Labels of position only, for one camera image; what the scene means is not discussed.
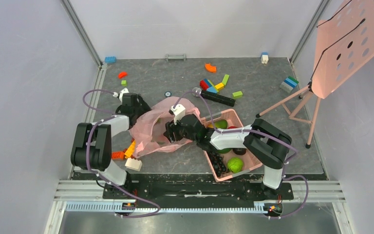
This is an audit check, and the pink plastic bag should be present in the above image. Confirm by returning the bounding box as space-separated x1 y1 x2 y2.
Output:
129 97 191 158

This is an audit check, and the light green fake round fruit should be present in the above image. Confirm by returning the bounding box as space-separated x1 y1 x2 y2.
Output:
227 157 244 173

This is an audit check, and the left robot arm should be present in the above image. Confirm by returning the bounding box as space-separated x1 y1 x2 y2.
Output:
70 93 151 199

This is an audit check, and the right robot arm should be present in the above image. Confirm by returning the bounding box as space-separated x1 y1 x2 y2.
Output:
164 114 296 199

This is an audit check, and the orange green fake mango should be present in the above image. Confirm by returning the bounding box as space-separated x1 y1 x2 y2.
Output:
207 119 228 129

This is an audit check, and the green fake avocado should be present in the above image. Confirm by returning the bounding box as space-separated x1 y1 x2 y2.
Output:
216 148 232 154

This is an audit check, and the black fake grape bunch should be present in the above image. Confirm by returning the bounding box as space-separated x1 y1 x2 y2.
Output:
207 152 228 177

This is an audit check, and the dark fake plum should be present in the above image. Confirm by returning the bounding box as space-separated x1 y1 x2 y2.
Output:
232 148 247 156

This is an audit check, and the red curved block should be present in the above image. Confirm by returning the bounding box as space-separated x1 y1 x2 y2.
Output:
117 72 128 79

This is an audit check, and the black microphone silver head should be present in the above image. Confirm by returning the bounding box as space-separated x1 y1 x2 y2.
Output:
192 87 236 107

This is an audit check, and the pink plastic basket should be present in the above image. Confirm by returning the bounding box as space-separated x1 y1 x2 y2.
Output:
204 109 262 182

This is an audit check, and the red blue green brick cluster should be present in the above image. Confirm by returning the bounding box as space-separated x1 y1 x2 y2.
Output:
199 79 219 94

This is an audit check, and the yellow orange toy brick vehicle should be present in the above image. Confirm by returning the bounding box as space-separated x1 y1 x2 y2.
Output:
124 138 136 159

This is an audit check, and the yellow block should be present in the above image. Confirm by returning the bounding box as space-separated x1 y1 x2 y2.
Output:
215 83 225 92

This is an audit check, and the blue brick at corner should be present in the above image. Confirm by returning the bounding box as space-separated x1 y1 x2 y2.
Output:
104 56 116 64

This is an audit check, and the white toy brick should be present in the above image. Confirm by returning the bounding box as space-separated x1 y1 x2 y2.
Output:
125 158 143 171

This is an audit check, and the green block near microphone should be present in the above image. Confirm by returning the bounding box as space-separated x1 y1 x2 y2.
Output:
232 91 243 99

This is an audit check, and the orange curved block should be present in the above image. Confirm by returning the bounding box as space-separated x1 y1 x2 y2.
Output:
205 63 217 73

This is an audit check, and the tall green block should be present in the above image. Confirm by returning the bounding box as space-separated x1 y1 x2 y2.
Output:
222 74 229 86

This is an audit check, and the blue white brick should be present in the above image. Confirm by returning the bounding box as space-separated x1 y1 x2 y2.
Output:
261 52 269 64

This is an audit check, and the grey blue green brick stack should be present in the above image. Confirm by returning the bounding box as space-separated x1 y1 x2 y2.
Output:
280 76 299 93

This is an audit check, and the pink perforated music stand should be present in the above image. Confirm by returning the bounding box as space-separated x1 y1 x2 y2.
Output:
256 0 374 149

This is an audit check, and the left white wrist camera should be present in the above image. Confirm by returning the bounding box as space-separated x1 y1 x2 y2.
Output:
112 88 129 103

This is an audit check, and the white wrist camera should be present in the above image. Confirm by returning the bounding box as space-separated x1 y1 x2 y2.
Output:
170 104 186 125
112 88 129 103

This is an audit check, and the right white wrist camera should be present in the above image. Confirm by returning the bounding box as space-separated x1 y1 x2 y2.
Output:
170 104 186 125

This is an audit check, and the grey metal handle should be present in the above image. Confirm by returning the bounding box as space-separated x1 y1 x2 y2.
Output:
165 54 187 62

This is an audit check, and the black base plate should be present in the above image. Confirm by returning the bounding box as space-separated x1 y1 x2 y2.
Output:
102 173 295 209

